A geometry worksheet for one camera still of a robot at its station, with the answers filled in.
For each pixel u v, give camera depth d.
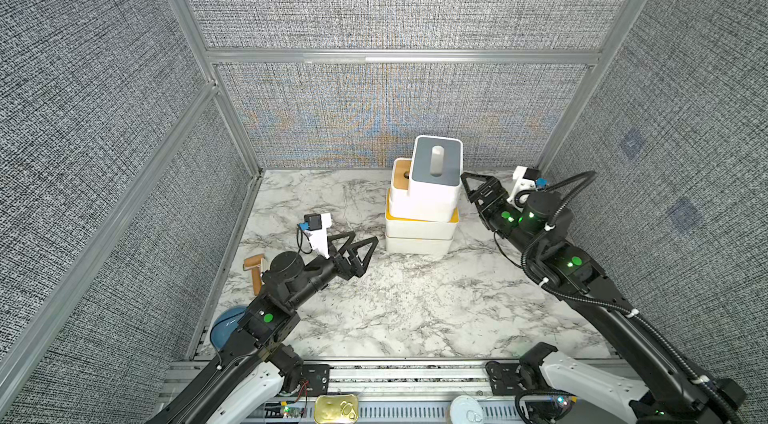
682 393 0.38
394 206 0.81
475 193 0.57
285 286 0.49
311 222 0.58
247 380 0.58
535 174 0.58
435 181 0.68
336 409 0.66
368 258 0.60
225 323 0.51
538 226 0.47
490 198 0.57
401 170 0.78
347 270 0.58
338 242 0.67
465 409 0.65
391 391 0.73
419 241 0.84
